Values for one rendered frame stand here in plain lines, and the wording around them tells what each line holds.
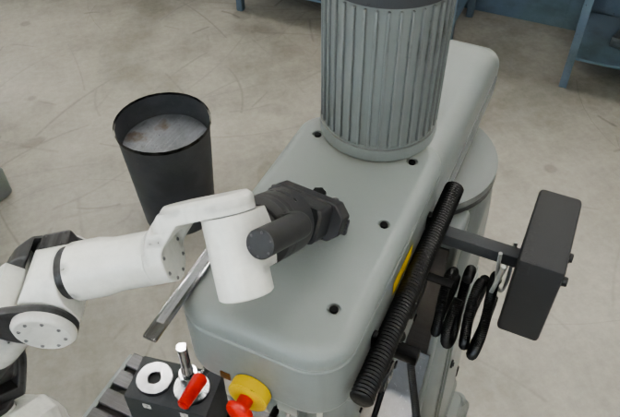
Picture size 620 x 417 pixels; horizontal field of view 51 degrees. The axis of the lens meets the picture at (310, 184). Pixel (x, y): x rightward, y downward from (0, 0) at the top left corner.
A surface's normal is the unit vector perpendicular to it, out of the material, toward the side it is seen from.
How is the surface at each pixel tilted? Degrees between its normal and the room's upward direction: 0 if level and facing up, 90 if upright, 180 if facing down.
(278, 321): 0
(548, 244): 0
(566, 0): 90
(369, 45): 90
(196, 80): 0
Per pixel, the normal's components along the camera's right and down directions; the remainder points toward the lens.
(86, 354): 0.00, -0.72
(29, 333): 0.00, 0.75
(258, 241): -0.43, 0.16
